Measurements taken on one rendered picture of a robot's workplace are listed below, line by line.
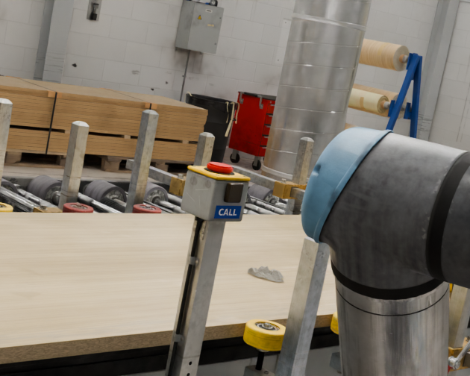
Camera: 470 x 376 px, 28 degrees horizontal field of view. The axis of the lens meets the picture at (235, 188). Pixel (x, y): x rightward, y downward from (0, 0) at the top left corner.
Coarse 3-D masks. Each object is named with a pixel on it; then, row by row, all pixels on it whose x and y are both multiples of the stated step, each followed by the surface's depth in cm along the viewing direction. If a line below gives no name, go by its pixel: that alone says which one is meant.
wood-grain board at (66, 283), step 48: (0, 240) 201; (48, 240) 209; (96, 240) 217; (144, 240) 226; (240, 240) 246; (288, 240) 258; (0, 288) 169; (48, 288) 175; (96, 288) 180; (144, 288) 186; (240, 288) 200; (288, 288) 208; (0, 336) 146; (48, 336) 150; (96, 336) 154; (144, 336) 161
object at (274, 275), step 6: (252, 270) 213; (258, 270) 214; (264, 270) 214; (270, 270) 215; (276, 270) 212; (258, 276) 211; (264, 276) 212; (270, 276) 211; (276, 276) 212; (282, 276) 215
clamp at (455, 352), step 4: (464, 340) 205; (464, 344) 202; (448, 348) 197; (452, 348) 197; (456, 348) 197; (460, 348) 198; (448, 352) 196; (452, 352) 196; (456, 352) 197; (448, 356) 196; (456, 356) 197; (464, 356) 200; (460, 360) 199; (464, 360) 200; (460, 364) 199; (460, 368) 200; (464, 368) 201
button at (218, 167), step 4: (208, 164) 141; (212, 164) 140; (216, 164) 141; (220, 164) 141; (224, 164) 142; (208, 168) 141; (212, 168) 140; (216, 168) 140; (220, 168) 140; (224, 168) 140; (228, 168) 140; (232, 168) 142; (220, 172) 140; (224, 172) 140; (228, 172) 141
